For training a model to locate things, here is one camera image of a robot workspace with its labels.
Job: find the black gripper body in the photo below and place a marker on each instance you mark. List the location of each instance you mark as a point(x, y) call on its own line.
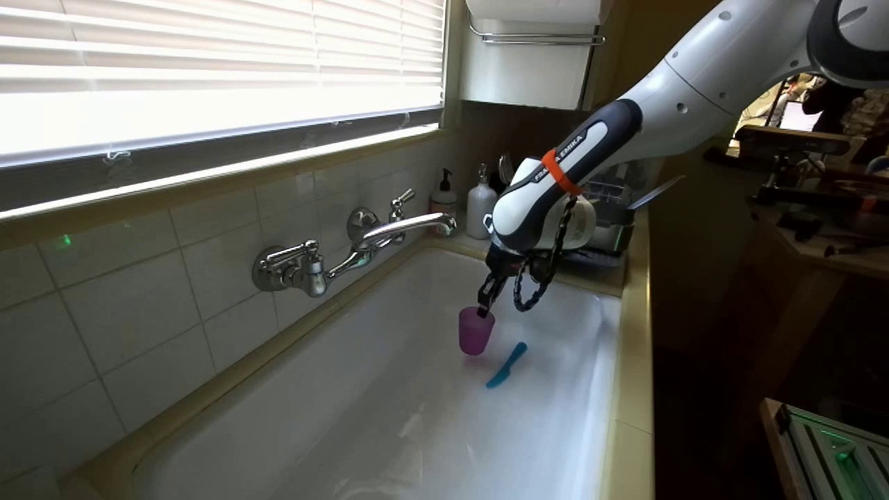
point(500, 268)

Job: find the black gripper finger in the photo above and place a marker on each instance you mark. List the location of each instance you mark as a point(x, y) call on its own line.
point(486, 295)

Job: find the purple plastic cup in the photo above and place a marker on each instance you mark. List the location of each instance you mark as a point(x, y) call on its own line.
point(472, 329)

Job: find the chrome wall faucet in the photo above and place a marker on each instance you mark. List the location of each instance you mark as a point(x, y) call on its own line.
point(304, 268)

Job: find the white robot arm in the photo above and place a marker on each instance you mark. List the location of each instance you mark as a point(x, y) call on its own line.
point(700, 84)

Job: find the white sink basin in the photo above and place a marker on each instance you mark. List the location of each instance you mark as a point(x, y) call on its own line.
point(382, 404)

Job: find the blue plastic knife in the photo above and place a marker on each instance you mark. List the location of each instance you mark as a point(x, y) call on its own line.
point(504, 370)

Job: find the white soap dispenser bottle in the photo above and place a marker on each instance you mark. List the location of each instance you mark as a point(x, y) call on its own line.
point(479, 204)

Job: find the clear bottle orange label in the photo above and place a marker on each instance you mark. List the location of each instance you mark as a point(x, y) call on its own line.
point(443, 197)

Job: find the dish rack with dishes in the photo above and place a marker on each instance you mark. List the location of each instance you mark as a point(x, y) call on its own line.
point(601, 224)

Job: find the green lit equipment box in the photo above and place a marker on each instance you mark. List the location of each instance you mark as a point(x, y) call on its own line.
point(819, 457)

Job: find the white window blinds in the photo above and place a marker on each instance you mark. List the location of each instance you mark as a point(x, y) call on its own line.
point(105, 75)

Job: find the white wall cabinet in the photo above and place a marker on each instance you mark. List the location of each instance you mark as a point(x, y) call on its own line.
point(528, 50)

